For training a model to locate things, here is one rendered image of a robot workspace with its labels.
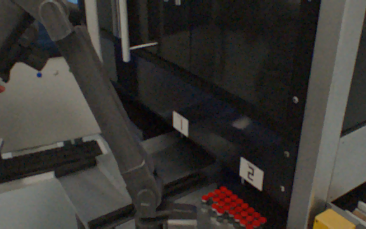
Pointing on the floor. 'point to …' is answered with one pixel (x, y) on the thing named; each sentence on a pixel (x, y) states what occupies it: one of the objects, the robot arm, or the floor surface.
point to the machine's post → (325, 107)
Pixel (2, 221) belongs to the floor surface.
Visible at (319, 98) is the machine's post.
